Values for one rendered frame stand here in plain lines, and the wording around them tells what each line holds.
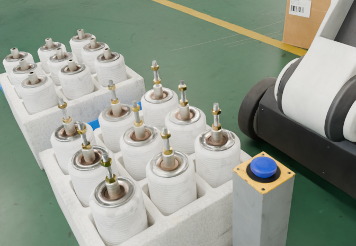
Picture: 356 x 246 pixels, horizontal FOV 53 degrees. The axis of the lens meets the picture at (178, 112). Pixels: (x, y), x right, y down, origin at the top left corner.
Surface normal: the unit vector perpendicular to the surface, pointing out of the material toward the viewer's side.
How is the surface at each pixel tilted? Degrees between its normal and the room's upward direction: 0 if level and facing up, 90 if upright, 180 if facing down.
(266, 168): 3
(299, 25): 89
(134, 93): 90
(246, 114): 73
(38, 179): 0
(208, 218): 90
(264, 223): 90
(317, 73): 44
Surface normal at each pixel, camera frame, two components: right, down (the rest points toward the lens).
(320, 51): -0.71, -0.20
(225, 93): -0.08, -0.83
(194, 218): 0.55, 0.42
